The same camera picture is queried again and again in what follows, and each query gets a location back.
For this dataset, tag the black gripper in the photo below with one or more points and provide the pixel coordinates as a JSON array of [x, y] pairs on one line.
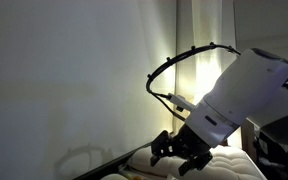
[[190, 143]]

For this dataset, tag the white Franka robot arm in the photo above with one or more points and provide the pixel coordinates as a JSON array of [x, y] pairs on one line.
[[250, 86]]

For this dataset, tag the large white tufted cushion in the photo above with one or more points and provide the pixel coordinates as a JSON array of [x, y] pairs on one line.
[[230, 163]]

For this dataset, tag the dark quilt with white diamonds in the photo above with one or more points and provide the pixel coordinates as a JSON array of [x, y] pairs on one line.
[[277, 160]]

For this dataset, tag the white curtain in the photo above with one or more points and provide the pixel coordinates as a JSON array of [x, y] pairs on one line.
[[184, 33]]

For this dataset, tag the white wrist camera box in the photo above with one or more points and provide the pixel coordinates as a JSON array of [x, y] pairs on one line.
[[180, 101]]

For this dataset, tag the brown wooden bed post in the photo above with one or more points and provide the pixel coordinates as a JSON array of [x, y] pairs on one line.
[[247, 140]]

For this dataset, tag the black bench back rail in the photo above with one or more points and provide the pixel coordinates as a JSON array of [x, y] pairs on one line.
[[99, 170]]

